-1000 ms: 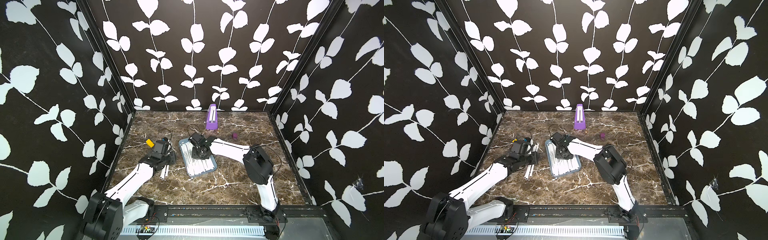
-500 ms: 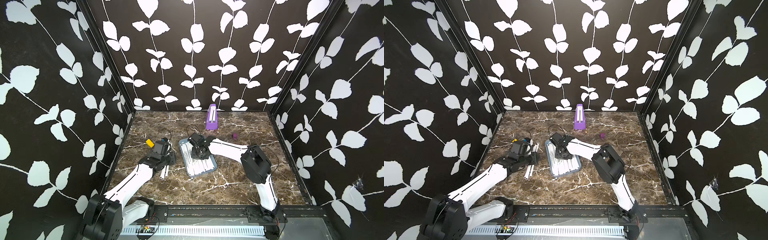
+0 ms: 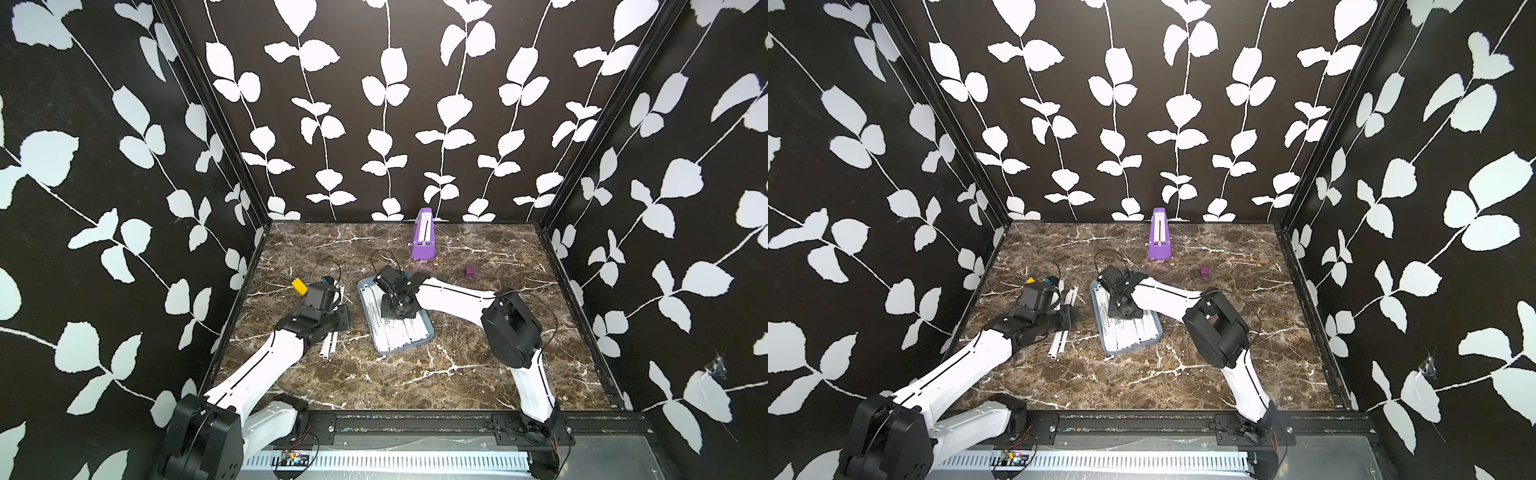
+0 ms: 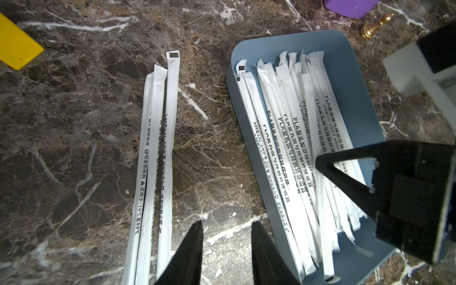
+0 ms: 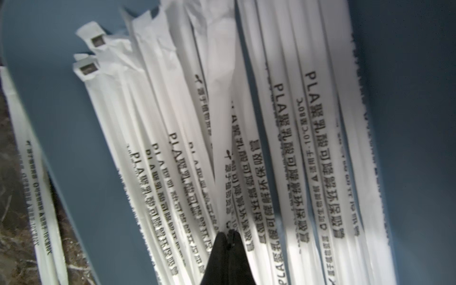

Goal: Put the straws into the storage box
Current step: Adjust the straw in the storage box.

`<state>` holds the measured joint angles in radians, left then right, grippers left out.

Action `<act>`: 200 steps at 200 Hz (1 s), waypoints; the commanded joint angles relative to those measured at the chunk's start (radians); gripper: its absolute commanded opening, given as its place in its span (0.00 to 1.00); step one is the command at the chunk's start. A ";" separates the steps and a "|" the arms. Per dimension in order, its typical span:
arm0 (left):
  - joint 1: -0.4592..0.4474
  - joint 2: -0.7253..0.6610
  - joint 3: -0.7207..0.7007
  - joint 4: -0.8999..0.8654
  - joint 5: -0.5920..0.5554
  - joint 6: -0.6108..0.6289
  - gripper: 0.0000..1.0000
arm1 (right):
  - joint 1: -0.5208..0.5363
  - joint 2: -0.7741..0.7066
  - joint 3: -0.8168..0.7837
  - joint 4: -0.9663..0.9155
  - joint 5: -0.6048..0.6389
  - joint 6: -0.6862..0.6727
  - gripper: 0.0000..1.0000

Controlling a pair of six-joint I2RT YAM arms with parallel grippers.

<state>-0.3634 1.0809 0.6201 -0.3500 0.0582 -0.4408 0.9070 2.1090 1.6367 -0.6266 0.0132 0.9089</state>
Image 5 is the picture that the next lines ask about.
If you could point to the blue storage box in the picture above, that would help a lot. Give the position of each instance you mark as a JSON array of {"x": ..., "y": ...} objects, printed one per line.
[{"x": 407, "y": 52}]

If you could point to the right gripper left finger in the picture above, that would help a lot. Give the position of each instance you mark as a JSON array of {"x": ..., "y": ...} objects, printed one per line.
[{"x": 216, "y": 272}]

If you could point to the left pile white straw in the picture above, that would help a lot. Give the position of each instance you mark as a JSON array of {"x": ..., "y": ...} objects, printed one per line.
[{"x": 41, "y": 212}]

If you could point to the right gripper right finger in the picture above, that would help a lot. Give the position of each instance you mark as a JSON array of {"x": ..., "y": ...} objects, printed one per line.
[{"x": 239, "y": 270}]

